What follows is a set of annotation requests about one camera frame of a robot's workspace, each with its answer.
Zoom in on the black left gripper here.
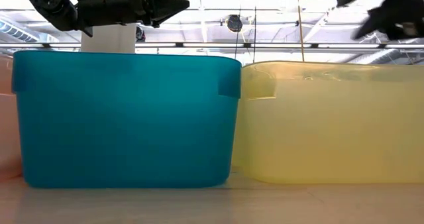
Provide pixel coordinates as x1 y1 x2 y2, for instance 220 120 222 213
78 0 190 28

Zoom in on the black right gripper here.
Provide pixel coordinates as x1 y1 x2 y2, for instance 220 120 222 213
329 0 424 41

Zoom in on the white lamp with wooden base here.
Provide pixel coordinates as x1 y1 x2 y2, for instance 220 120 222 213
80 22 137 54

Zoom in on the teal plastic bin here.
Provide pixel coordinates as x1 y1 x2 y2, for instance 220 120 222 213
11 50 242 189

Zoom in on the yellow plastic bin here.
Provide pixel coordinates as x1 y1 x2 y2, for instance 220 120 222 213
231 60 424 185

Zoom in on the orange plastic bin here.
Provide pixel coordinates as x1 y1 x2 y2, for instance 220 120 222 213
0 53 24 182

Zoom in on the silver ceiling duct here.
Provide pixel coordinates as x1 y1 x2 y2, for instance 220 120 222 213
344 48 424 66
0 18 50 44

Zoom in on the yellow hanging cable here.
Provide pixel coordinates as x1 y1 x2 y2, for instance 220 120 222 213
296 0 305 63

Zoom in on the black ceiling cord reel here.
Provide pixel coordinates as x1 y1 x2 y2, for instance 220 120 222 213
226 14 244 33

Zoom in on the metal overhead rail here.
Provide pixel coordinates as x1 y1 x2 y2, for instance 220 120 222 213
0 41 424 50

